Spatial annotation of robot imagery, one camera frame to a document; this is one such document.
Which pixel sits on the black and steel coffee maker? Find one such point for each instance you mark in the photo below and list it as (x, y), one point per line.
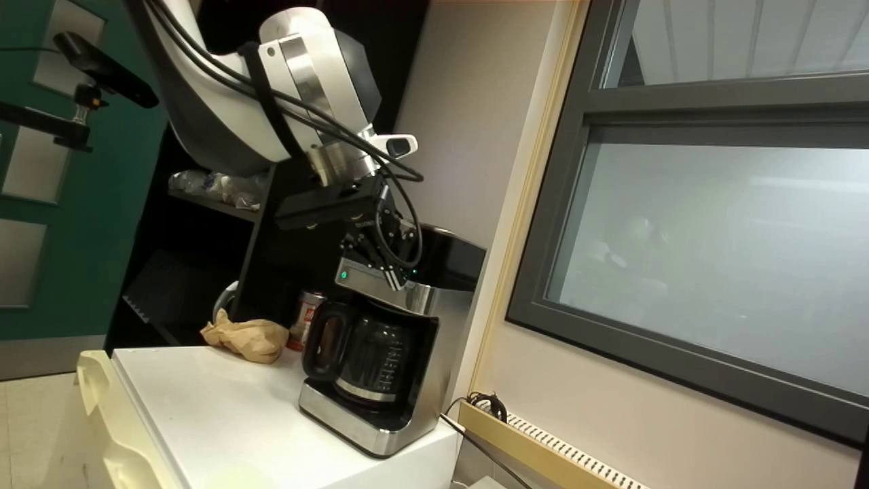
(441, 319)

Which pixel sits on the red and white can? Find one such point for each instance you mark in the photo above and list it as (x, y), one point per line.
(307, 319)

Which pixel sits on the green door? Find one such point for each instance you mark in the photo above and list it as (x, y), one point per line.
(88, 224)

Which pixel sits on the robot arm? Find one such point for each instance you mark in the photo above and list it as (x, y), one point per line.
(224, 102)

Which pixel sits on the grey framed window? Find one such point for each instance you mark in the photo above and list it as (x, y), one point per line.
(713, 258)

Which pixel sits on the baseboard heater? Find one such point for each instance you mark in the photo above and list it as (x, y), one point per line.
(543, 448)

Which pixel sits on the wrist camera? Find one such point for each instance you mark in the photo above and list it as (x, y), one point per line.
(312, 206)

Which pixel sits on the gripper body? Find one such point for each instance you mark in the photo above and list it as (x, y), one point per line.
(375, 204)

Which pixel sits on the white mini fridge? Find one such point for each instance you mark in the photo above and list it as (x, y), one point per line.
(224, 414)

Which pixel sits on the black shelf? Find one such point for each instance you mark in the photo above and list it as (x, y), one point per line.
(197, 272)

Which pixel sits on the glass coffee carafe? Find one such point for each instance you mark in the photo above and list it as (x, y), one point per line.
(370, 356)

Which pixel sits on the camera on mount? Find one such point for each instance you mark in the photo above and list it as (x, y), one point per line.
(108, 71)

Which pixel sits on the heap of clear plastic bags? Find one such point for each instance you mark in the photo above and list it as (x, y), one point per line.
(217, 187)

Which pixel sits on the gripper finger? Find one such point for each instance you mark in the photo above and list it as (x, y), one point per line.
(361, 251)
(399, 261)

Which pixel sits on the crumpled brown paper bag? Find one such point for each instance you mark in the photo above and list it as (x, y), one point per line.
(248, 337)

